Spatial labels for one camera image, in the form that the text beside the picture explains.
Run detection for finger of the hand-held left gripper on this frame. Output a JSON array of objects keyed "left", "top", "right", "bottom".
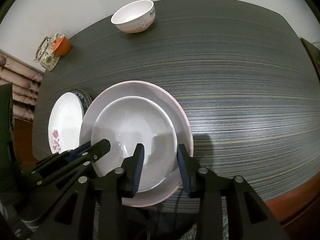
[
  {"left": 36, "top": 141, "right": 92, "bottom": 167},
  {"left": 29, "top": 139, "right": 111, "bottom": 190}
]

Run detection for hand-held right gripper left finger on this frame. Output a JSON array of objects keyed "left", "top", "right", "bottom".
[{"left": 32, "top": 143, "right": 145, "bottom": 240}]

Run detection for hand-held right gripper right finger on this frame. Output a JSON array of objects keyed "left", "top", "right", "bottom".
[{"left": 177, "top": 144, "right": 292, "bottom": 240}]

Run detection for white plate pink flowers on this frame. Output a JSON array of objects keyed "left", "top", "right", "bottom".
[{"left": 48, "top": 92, "right": 84, "bottom": 155}]

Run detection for white bowl blue print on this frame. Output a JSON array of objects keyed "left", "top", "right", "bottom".
[{"left": 91, "top": 96, "right": 178, "bottom": 192}]

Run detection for blue floral porcelain plate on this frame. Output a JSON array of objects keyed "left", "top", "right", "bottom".
[
  {"left": 71, "top": 90, "right": 88, "bottom": 113},
  {"left": 70, "top": 88, "right": 92, "bottom": 107}
]

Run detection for large pink bowl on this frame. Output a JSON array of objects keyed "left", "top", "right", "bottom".
[{"left": 79, "top": 80, "right": 193, "bottom": 207}]

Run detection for white bowl pink base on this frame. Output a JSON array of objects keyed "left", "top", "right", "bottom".
[{"left": 111, "top": 0, "right": 156, "bottom": 34}]

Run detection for pink patterned curtain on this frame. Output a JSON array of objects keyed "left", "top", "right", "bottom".
[{"left": 0, "top": 52, "right": 45, "bottom": 123}]

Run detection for floral ceramic teapot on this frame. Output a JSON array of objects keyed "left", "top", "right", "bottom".
[{"left": 34, "top": 32, "right": 66, "bottom": 72}]

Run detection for orange lidded tea cup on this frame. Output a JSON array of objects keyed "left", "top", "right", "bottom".
[{"left": 52, "top": 36, "right": 71, "bottom": 56}]

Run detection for brown wooden furniture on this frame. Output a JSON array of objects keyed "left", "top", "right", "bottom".
[{"left": 300, "top": 37, "right": 320, "bottom": 80}]

